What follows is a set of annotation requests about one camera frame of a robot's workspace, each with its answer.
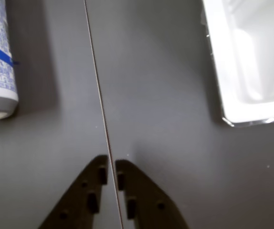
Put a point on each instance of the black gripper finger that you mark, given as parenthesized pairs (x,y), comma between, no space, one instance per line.
(79,202)
(149,205)

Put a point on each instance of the white sandwich package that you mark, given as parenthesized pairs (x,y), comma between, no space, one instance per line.
(258,59)

